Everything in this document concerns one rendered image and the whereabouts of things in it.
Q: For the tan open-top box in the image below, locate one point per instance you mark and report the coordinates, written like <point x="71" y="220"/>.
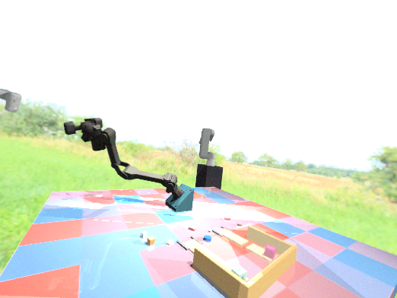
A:
<point x="246" y="261"/>

